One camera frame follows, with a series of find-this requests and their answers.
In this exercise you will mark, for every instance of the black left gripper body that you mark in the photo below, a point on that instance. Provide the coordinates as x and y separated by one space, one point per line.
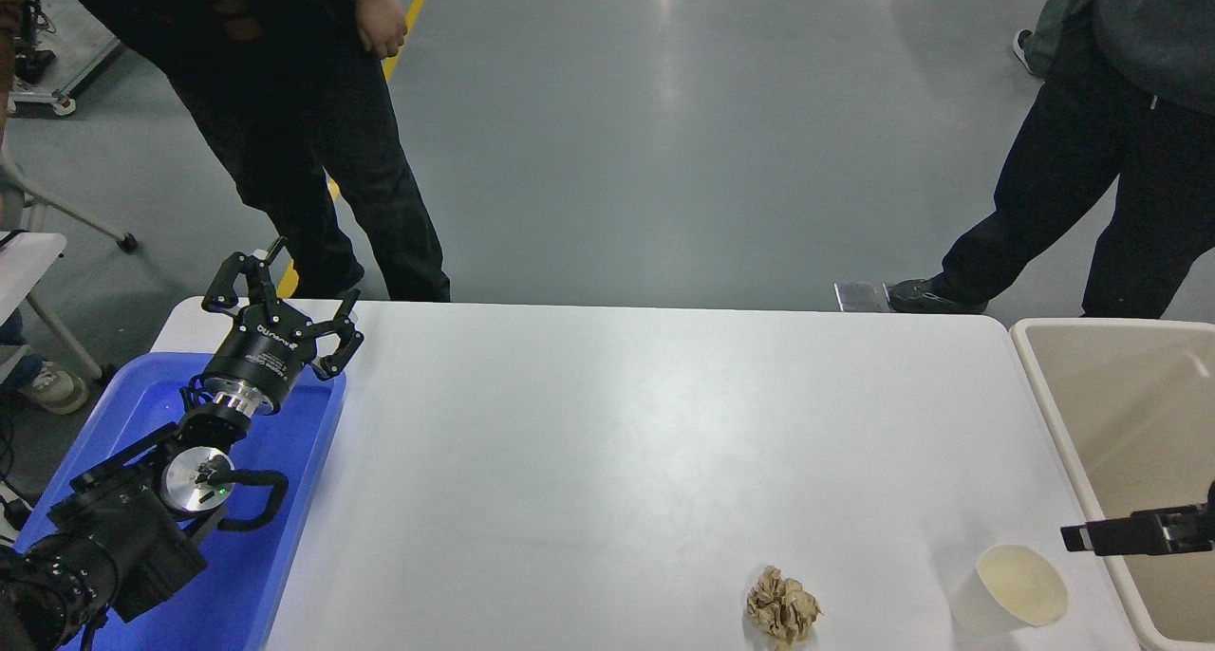
266 357

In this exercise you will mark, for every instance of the white paper cup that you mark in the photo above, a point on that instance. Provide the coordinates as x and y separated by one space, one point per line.
987 599

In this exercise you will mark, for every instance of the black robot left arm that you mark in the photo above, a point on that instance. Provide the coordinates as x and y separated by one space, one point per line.
123 537

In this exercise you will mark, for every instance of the crumpled tan paper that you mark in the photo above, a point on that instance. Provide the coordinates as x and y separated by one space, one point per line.
783 608

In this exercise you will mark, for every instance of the person's left hand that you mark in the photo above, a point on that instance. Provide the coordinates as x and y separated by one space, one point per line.
382 25

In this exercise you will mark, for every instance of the grey stand leg with caster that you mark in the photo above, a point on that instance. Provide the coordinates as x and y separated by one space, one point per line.
127 243

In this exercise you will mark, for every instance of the blue plastic tray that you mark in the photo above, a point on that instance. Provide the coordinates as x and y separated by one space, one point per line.
285 461

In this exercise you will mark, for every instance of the large pale bin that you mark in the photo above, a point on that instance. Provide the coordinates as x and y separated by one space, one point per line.
1120 414

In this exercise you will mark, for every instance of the person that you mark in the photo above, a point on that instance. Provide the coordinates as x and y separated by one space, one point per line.
1058 25
57 387
1092 158
285 110

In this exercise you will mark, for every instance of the small white side table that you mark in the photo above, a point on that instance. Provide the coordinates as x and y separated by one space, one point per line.
24 262

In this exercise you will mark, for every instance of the metal wheeled cart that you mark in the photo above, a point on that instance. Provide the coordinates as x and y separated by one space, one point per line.
90 58

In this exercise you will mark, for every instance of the black equipment on cart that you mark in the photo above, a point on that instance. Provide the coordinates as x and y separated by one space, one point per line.
33 58

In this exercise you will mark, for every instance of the metal floor plate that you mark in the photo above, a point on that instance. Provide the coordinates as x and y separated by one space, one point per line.
859 297

